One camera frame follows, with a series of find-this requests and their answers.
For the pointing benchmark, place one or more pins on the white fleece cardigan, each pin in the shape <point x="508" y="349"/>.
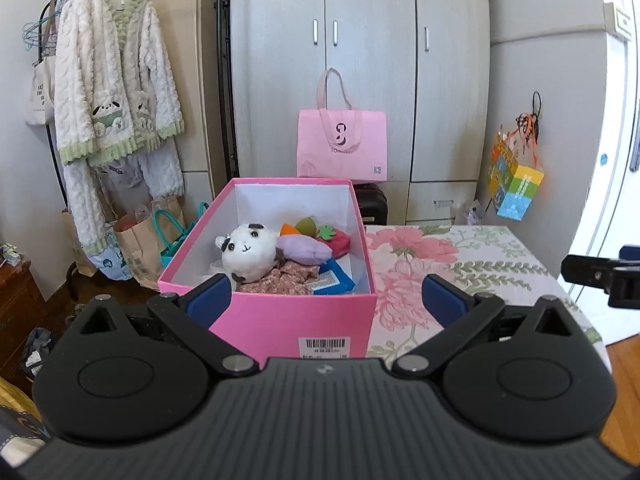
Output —
<point x="100" y="60"/>

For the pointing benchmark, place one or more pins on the floral fabric pouch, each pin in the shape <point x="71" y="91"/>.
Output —
<point x="280" y="280"/>

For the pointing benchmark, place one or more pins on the dark wooden nightstand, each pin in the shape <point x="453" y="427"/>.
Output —
<point x="20" y="305"/>

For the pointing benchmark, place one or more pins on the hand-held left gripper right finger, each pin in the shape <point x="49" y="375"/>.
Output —
<point x="442" y="300"/>

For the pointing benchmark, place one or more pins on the white door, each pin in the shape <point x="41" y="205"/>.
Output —
<point x="615" y="135"/>

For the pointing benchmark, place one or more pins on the black metal clothes rack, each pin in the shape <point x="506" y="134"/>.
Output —
<point x="225" y="60"/>

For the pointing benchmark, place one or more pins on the white tote bag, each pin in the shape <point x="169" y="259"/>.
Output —
<point x="40" y="95"/>

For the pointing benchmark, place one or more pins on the white fleece pants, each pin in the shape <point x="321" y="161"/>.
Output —
<point x="160" y="175"/>

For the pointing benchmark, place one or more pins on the pink cardboard box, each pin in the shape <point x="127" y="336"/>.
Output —
<point x="280" y="325"/>

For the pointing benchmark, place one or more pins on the blue wet wipes pack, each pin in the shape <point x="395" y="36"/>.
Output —
<point x="340" y="282"/>

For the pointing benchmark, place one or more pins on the red strawberry plush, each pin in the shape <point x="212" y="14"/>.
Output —
<point x="340" y="245"/>

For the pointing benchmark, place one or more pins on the purple plush pillow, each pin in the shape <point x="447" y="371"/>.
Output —
<point x="305" y="250"/>

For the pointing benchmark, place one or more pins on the pink shopping bag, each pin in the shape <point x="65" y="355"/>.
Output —
<point x="340" y="155"/>

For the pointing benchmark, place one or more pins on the beige wall switch box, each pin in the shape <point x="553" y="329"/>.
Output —
<point x="617" y="20"/>

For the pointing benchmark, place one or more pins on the grey wood-grain wardrobe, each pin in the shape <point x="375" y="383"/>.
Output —
<point x="375" y="35"/>

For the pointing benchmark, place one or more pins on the blue clothes hangers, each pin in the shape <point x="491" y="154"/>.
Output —
<point x="32" y="37"/>

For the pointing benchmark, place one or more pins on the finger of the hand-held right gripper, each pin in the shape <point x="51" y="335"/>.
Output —
<point x="585" y="267"/>

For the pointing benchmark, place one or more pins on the white plush animal toy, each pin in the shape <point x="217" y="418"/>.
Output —
<point x="247" y="255"/>

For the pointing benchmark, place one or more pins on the teal woven handbag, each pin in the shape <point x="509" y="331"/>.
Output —
<point x="172" y="255"/>

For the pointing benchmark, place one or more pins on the blue and white bag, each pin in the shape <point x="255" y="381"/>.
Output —
<point x="112" y="265"/>

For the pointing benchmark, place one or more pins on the orange makeup sponge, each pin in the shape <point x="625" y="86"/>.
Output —
<point x="287" y="231"/>

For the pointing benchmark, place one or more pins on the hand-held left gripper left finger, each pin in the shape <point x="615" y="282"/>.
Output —
<point x="210" y="300"/>

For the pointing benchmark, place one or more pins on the black suitcase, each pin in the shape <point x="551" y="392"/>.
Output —
<point x="372" y="205"/>

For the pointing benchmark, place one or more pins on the colourful paper gift bag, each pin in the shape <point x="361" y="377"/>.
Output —
<point x="520" y="195"/>

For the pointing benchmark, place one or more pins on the brown paper bag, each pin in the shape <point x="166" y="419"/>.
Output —
<point x="137" y="255"/>

